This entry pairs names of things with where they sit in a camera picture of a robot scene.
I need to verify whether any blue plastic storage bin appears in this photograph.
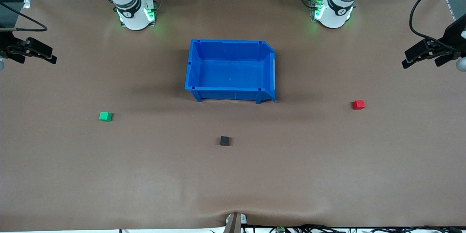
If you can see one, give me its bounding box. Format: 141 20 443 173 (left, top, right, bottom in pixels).
185 39 276 104

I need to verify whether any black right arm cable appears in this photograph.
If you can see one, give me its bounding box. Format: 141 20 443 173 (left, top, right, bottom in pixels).
0 3 48 32

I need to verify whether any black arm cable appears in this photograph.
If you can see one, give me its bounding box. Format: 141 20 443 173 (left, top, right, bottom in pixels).
409 0 466 50
0 3 48 32

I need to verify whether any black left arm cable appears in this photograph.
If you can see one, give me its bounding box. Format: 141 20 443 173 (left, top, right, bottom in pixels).
409 0 466 50

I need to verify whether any brown camera mount post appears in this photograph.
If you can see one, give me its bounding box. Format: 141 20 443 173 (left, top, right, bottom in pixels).
225 212 248 233

